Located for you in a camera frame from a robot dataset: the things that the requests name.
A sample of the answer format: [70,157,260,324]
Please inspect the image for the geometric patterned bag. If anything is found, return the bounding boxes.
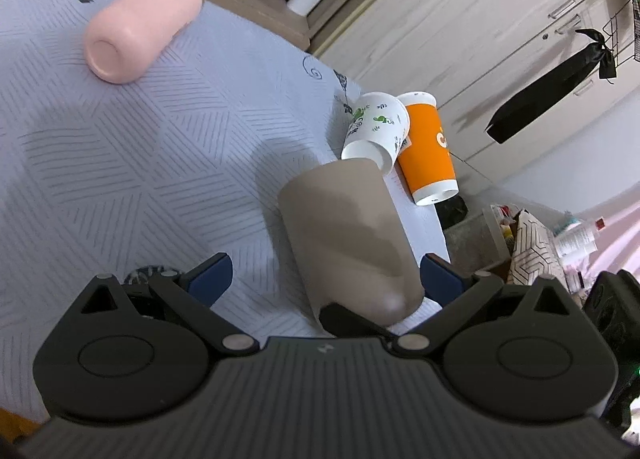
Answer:
[508,209,568,289]

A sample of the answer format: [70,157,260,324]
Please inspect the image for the taupe metal tumbler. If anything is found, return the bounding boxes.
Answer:
[278,159,424,327]

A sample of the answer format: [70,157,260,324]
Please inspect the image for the orange paper cup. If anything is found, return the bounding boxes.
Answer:
[397,91,459,207]

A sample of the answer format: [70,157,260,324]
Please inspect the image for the white patterned tablecloth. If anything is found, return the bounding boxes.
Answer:
[0,0,452,423]

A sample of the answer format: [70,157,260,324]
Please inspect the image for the wooden wardrobe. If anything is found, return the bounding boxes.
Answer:
[314,0,639,196]

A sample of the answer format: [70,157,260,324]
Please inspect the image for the pink tumbler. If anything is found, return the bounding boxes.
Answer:
[84,0,204,84]

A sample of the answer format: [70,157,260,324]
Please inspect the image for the black wire rack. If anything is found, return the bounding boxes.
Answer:
[604,0,639,67]

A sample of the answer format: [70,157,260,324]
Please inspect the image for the white floral paper cup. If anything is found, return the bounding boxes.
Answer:
[341,92,410,175]

